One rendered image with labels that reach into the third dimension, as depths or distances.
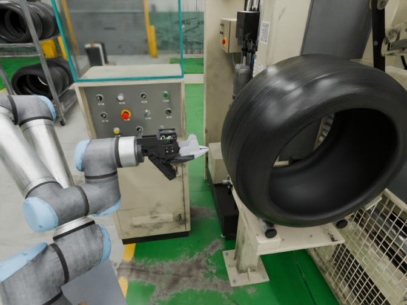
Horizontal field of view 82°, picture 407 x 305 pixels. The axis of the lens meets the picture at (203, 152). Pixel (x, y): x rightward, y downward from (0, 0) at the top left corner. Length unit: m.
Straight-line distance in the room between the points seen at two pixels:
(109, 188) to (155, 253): 1.30
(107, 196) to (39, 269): 0.36
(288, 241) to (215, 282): 0.89
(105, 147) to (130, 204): 1.07
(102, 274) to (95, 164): 0.64
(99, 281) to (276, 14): 1.25
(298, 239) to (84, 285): 0.90
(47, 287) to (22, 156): 0.43
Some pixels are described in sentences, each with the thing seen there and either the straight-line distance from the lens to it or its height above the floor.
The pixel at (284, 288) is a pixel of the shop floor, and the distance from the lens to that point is 1.89.
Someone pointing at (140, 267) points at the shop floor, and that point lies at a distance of 1.94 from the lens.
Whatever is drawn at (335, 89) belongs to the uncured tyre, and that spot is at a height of 1.43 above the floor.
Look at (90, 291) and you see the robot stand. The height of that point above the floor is 0.60.
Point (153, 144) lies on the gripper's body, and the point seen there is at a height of 1.26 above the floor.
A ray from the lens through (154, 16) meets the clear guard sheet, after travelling 1.28.
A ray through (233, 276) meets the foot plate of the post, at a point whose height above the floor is 0.01.
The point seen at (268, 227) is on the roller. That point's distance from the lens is 0.92.
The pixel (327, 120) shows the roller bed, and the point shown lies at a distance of 1.35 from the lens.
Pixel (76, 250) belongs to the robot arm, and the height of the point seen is 0.86.
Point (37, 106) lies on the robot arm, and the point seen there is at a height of 1.26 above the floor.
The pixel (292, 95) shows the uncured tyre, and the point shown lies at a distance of 0.65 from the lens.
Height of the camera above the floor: 1.60
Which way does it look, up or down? 32 degrees down
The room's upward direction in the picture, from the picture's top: straight up
